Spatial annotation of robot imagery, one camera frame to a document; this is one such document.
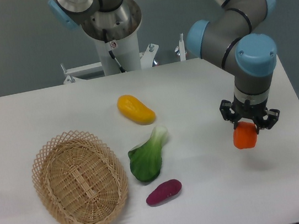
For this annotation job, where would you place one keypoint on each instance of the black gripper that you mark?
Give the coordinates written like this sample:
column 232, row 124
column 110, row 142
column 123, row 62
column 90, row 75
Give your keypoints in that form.
column 261, row 117

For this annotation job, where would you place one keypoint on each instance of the orange toy fruit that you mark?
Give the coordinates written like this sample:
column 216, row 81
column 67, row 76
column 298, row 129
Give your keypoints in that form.
column 245, row 135

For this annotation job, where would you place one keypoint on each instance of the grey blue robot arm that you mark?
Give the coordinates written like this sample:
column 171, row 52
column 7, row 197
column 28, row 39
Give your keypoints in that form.
column 229, row 43

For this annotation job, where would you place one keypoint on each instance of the woven wicker basket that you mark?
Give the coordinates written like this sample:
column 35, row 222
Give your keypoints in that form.
column 79, row 179

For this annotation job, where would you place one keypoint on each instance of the purple toy sweet potato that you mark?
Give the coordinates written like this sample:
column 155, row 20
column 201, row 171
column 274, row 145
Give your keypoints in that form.
column 164, row 192

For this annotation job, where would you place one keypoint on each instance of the green toy bok choy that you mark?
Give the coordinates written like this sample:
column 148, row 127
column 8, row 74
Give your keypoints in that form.
column 146, row 159

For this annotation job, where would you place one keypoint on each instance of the yellow toy mango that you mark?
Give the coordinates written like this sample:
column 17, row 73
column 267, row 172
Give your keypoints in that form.
column 135, row 110

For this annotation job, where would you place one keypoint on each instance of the white bracket with bolt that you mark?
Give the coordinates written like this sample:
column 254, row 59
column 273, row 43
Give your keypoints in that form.
column 180, row 50

